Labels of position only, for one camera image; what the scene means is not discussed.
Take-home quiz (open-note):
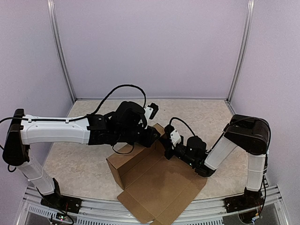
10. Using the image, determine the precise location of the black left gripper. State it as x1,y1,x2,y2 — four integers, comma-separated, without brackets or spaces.
116,126,161,149

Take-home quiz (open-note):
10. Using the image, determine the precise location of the brown cardboard box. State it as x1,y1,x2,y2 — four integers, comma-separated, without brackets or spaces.
106,123,208,225

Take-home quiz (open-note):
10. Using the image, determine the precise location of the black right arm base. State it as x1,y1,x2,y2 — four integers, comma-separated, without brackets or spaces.
224,188,264,213

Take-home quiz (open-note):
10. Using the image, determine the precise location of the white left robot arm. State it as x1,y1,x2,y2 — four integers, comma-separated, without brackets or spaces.
2,101,160,209

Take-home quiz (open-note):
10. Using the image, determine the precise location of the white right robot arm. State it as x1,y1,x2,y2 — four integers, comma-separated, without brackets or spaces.
160,114,271,208

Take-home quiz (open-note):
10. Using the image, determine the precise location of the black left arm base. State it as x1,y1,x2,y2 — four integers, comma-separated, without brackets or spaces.
40,178,82,214

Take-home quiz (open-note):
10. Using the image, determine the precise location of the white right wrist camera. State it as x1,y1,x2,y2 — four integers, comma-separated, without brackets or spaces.
164,124,181,146

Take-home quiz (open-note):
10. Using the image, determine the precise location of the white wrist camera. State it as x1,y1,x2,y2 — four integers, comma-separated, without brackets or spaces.
144,103,159,124
164,124,181,146

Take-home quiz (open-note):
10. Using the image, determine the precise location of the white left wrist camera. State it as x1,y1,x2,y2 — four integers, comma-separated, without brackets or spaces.
144,103,159,124

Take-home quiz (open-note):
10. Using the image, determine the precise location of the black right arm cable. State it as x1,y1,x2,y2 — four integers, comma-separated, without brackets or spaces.
169,117,272,211

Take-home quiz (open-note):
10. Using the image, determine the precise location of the front aluminium frame rail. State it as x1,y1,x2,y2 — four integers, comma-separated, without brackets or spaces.
13,186,291,225

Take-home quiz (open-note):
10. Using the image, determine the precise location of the left aluminium frame post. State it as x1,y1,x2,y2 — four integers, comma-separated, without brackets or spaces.
47,0,77,103

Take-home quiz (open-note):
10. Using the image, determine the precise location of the aluminium frame post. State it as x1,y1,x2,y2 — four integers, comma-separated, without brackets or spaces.
226,0,255,105
47,0,77,103

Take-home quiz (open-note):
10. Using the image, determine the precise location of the right aluminium frame post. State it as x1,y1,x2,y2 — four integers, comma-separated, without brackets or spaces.
226,0,255,105

